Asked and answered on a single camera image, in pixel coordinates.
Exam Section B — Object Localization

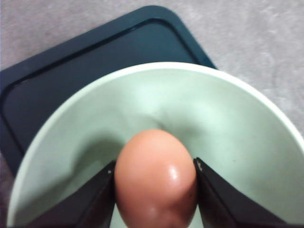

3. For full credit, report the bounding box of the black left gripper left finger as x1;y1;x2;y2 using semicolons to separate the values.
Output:
24;160;116;228

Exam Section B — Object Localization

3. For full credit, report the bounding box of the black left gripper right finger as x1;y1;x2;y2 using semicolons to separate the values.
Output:
193;158;302;228

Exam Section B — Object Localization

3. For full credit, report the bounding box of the brown egg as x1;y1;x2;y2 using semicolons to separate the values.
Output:
114;129;197;228

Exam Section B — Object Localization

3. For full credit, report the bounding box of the light green ribbed bowl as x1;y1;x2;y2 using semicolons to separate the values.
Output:
7;63;304;228

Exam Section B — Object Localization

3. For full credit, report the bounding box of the dark teal rectangular tray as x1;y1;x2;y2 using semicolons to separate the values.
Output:
0;6;218;176

